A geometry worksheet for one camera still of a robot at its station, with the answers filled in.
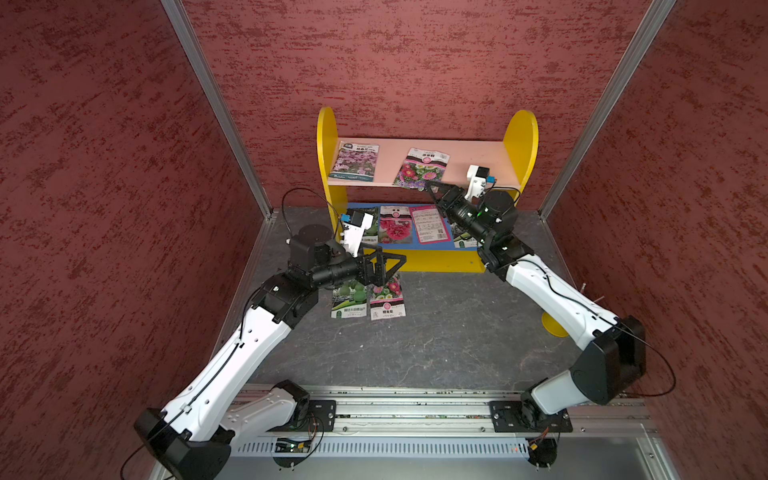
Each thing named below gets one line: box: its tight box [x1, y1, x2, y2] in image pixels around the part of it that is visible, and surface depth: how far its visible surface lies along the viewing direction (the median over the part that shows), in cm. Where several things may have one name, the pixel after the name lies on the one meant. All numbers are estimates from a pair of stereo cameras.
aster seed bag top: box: [369, 274, 406, 321], surface depth 97 cm
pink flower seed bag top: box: [393, 147, 451, 191], surface depth 77 cm
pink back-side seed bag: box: [410, 204, 451, 245], surface depth 97 cm
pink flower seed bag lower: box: [378, 206, 412, 244], surface depth 99 cm
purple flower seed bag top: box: [329, 141, 380, 182], surface depth 77 cm
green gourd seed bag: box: [330, 280, 367, 319], surface depth 97 cm
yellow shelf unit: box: [317, 107, 539, 273], surface depth 77 cm
